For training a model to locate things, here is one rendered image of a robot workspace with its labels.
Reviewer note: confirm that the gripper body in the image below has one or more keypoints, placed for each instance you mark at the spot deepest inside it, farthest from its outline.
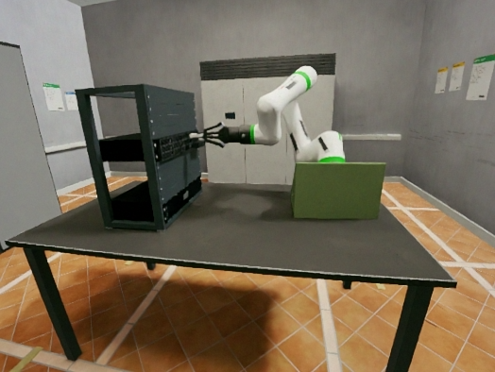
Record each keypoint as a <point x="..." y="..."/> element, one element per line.
<point x="233" y="135"/>

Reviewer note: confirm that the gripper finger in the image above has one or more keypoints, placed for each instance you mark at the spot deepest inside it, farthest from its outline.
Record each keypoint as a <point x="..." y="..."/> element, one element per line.
<point x="210" y="133"/>
<point x="206" y="137"/>

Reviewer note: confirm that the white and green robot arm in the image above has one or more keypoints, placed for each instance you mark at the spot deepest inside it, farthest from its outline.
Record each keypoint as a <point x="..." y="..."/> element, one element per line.
<point x="327" y="147"/>

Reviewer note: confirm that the dark grey server rack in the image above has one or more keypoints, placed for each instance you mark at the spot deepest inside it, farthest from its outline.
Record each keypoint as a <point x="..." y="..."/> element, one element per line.
<point x="174" y="181"/>

